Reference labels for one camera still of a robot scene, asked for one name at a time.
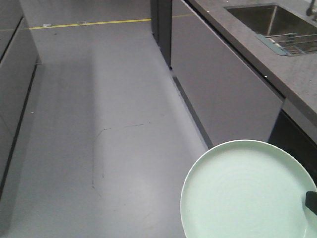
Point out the chrome faucet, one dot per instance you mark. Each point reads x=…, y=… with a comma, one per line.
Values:
x=312, y=9

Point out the grey cabinet left side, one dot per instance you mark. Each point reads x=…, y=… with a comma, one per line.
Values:
x=18, y=62

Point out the dark tall cabinet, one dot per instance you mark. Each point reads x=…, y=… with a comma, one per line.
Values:
x=161, y=17

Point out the teal wire dish rack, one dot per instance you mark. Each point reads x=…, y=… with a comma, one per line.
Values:
x=290, y=44

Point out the mint green plate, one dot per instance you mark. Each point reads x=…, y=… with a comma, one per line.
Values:
x=247, y=189

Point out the stainless steel sink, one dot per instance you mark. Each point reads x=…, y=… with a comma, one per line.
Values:
x=273, y=20

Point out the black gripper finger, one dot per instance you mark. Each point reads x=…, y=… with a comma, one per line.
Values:
x=311, y=201

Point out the grey kitchen island cabinet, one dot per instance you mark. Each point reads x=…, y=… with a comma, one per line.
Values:
x=226, y=97

